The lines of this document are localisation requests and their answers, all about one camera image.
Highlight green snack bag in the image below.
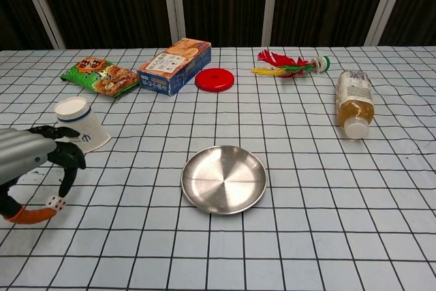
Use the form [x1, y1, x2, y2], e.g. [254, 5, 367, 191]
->
[60, 57, 140, 99]

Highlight stainless steel round plate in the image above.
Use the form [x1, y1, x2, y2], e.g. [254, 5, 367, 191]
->
[181, 145, 268, 215]

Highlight colourful feather shuttlecock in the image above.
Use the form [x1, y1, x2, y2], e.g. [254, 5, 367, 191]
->
[251, 49, 332, 80]

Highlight white metal frame post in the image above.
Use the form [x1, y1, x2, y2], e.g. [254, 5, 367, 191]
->
[16, 0, 66, 50]
[364, 0, 413, 46]
[262, 0, 290, 47]
[160, 0, 187, 48]

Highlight plastic tea bottle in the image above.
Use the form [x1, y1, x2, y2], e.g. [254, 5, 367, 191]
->
[334, 69, 375, 140]

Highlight red round plastic disc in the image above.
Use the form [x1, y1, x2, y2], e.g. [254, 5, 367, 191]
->
[194, 68, 236, 93]

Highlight blue biscuit box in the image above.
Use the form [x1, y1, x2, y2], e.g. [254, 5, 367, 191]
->
[136, 37, 212, 96]

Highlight white die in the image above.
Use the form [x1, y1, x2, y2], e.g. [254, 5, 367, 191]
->
[46, 195, 67, 211]

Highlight white paper cup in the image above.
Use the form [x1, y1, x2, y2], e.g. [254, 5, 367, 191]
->
[54, 95, 112, 154]

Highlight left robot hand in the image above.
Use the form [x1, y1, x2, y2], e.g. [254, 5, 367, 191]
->
[0, 125, 87, 226]

